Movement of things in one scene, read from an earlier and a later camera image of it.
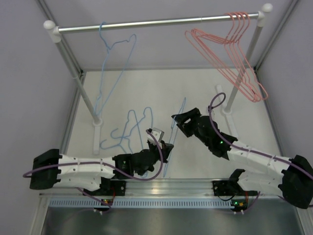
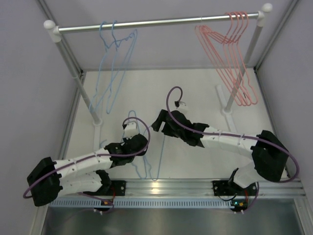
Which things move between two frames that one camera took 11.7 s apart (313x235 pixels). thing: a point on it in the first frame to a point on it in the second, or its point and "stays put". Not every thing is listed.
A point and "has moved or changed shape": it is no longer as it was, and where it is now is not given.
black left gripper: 165,150 to 126,140
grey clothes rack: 55,32 stays put
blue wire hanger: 173,132 to 108,109
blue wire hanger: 127,136 has moved or changed shape
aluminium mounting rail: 140,188 stays put
